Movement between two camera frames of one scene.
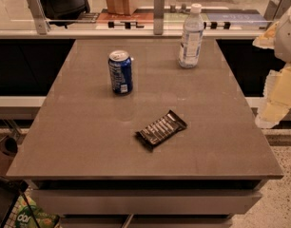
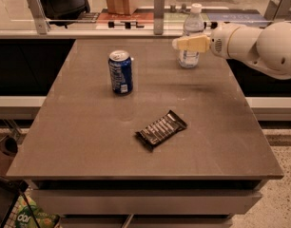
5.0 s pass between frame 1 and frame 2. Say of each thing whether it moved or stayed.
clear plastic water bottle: stayed
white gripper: moved
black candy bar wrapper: stayed
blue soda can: stayed
